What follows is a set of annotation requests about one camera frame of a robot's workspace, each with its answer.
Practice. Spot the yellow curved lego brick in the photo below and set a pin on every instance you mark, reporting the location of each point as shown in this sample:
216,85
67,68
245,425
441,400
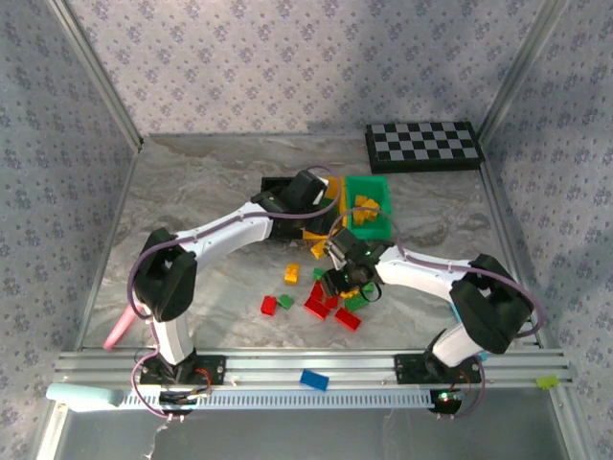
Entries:
355,292

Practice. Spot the red lego brick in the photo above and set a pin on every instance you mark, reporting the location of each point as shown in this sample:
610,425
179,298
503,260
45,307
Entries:
348,318
332,302
269,305
316,307
316,290

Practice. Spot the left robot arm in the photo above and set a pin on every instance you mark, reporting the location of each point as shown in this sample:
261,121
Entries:
215,235

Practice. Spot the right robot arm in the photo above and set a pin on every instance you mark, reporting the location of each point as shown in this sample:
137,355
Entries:
421,273

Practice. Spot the yellow plastic bin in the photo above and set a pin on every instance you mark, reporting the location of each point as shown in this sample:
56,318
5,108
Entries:
333,184

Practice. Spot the black plastic bin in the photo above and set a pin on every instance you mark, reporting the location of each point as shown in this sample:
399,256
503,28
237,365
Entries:
275,183

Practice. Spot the green plastic bin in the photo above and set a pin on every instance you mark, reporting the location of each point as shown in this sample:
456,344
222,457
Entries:
371,184

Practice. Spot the blue lego brick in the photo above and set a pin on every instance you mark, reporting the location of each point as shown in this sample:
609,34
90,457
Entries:
314,380

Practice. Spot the black grey checkerboard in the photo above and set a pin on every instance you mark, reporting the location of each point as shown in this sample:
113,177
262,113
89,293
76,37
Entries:
424,146

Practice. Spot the pink tube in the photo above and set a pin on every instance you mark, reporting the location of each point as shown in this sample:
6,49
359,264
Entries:
120,328

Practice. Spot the lime green lego brick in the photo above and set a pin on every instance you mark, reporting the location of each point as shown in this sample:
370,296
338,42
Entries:
547,382

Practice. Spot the light blue foam piece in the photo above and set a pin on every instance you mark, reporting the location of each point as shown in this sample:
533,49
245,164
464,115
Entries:
81,397

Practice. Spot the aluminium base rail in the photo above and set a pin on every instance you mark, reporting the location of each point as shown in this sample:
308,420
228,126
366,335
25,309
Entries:
306,361

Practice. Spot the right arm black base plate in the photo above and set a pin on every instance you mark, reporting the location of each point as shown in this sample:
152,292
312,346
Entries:
412,371

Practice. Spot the aluminium side rail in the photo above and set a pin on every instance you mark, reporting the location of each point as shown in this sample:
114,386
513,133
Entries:
503,215
115,211

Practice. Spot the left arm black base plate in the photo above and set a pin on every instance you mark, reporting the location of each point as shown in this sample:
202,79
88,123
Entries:
211,371

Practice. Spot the aluminium frame post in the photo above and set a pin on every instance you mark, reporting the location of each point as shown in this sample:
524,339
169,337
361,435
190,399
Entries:
96,72
522,67

